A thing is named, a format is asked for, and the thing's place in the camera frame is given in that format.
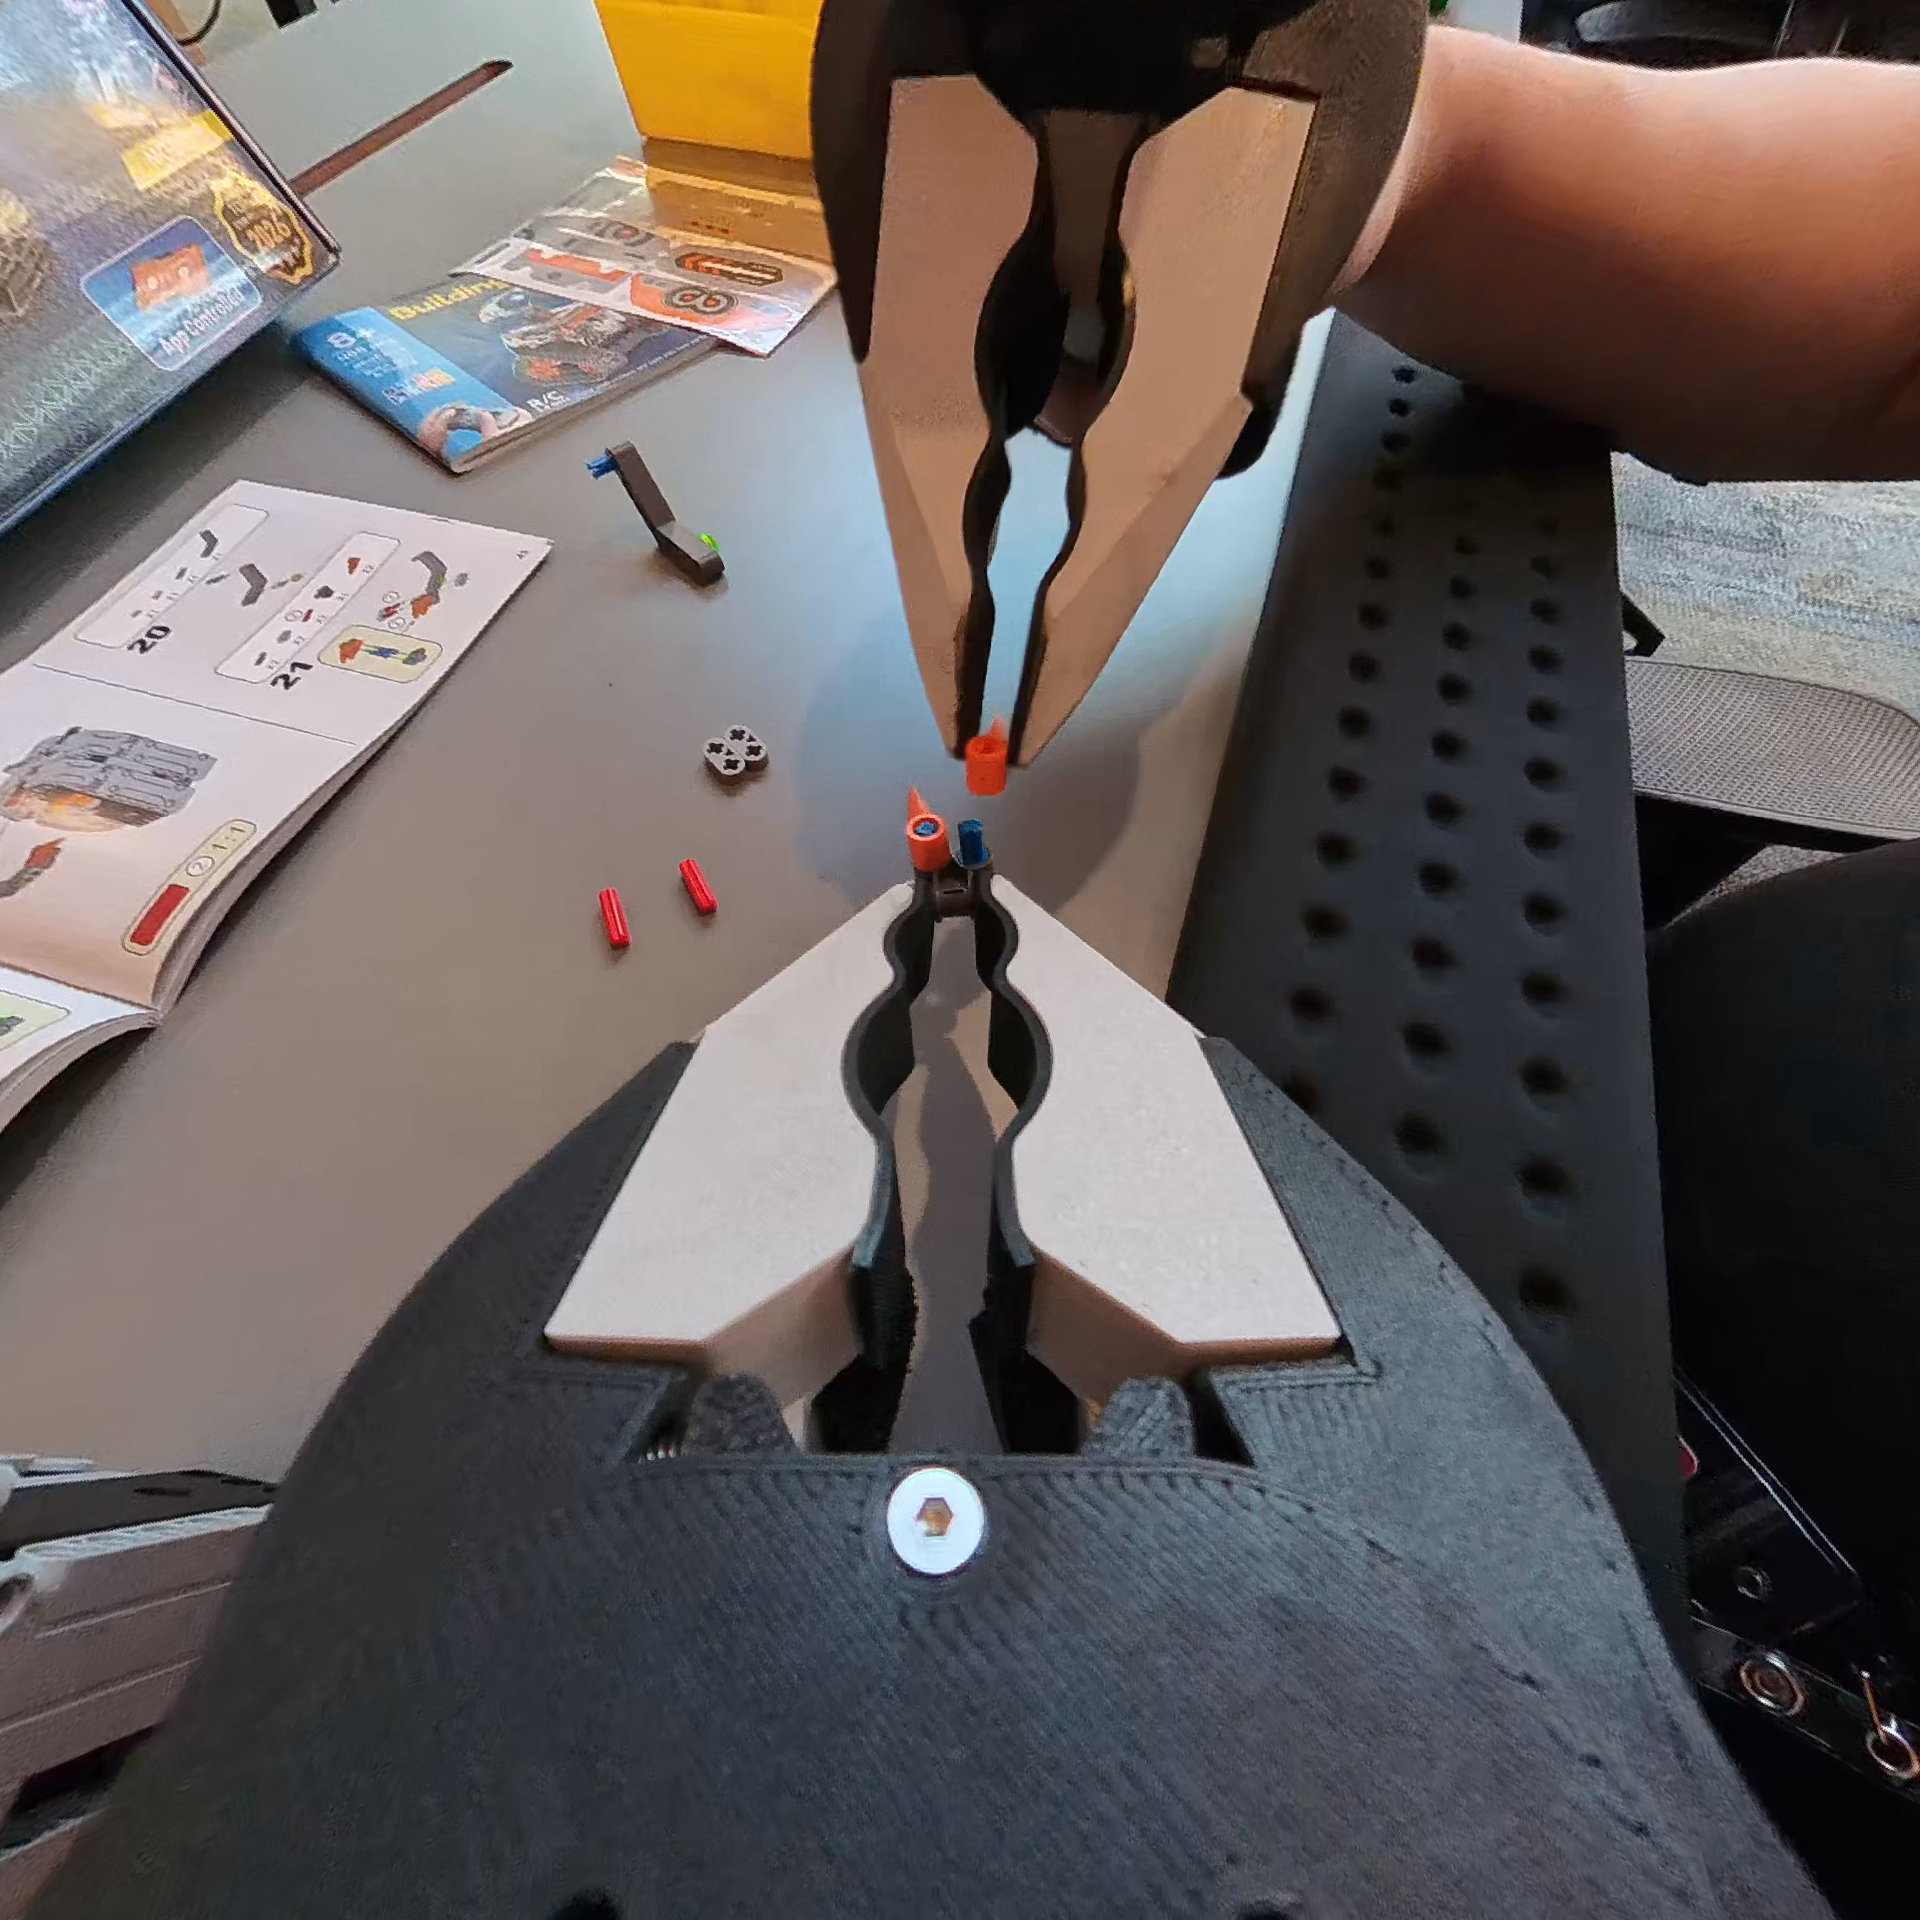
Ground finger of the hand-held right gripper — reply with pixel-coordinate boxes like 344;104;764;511
860;75;1051;759
1011;89;1321;765

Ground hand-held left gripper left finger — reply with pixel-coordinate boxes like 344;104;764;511
544;882;920;1454

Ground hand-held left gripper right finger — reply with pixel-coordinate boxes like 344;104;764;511
971;878;1343;1454

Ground dark grey bent beam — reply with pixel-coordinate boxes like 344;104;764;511
603;442;725;587

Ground person's right forearm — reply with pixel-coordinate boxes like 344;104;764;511
1325;24;1920;487

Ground grey desk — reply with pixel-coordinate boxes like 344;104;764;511
0;0;1351;1485

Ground orange grey sticker sheet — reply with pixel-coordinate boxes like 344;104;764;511
494;158;841;359

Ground yellow plastic bin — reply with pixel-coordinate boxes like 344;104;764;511
591;0;825;164

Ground black perforated panel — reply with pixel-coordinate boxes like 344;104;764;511
1170;315;1698;1624

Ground small blue manual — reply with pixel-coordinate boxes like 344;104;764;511
290;269;724;474

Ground person's black pants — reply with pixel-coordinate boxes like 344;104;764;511
1648;847;1920;1502

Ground white instruction booklet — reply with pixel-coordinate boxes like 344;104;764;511
0;479;554;1125

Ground black mesh office chair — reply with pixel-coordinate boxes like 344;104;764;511
1617;587;1920;844

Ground grey black robot model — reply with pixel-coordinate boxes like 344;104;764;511
0;1454;280;1920

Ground clear badge holder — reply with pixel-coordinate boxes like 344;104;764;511
1673;1372;1920;1795

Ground blue robot kit box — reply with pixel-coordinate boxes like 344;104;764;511
0;0;340;534

